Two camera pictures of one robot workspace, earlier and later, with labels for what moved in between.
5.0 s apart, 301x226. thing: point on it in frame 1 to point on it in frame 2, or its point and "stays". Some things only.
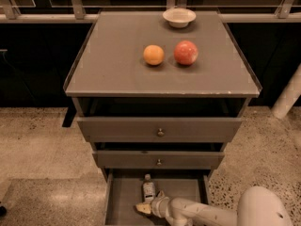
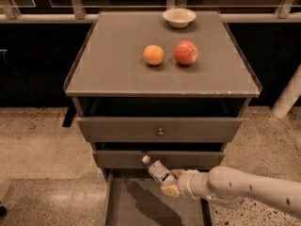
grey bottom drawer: [123, 192] stays
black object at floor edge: [3, 211] stays
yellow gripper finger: [144, 207] to [171, 190]
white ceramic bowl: [179, 17] stays
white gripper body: [159, 203] to [183, 182]
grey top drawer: [161, 129] stays
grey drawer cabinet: [159, 95] stays
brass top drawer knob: [160, 134] stays
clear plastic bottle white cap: [149, 189] to [159, 170]
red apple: [185, 53] stays
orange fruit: [153, 55] stays
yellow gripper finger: [161, 194] to [178, 172]
